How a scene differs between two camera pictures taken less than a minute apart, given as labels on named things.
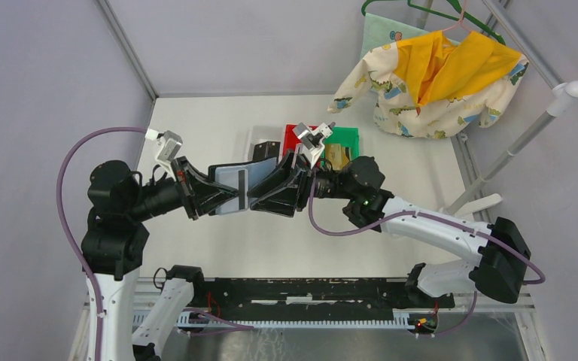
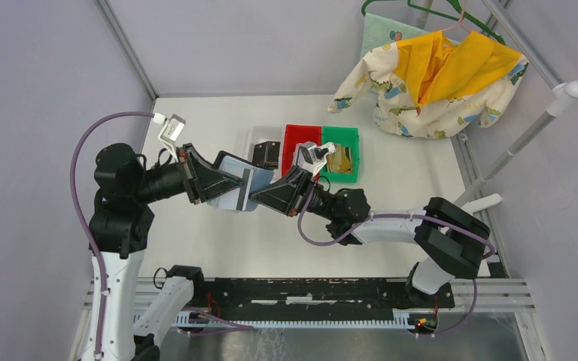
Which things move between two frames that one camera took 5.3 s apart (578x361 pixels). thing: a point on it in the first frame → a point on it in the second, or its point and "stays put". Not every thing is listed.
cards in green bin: [336, 156] stays put
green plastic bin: [348, 137] stays put
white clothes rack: [563, 93] stays put
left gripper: [206, 194] → [202, 177]
